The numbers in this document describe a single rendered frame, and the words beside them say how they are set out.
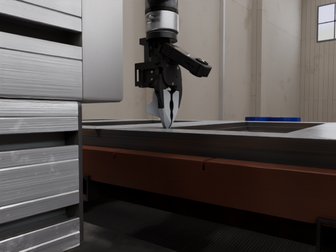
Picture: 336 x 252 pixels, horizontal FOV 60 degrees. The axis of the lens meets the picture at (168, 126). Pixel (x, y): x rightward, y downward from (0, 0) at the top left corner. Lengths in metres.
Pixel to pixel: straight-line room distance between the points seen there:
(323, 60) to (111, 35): 10.58
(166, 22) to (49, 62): 0.50
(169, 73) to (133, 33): 3.76
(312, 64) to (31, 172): 10.70
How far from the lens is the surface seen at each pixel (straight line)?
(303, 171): 0.39
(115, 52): 0.21
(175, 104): 0.66
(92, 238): 0.55
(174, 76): 0.66
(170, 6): 0.67
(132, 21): 4.42
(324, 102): 10.61
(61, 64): 0.18
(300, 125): 1.09
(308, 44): 10.96
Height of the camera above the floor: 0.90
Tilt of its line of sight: 3 degrees down
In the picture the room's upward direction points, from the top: straight up
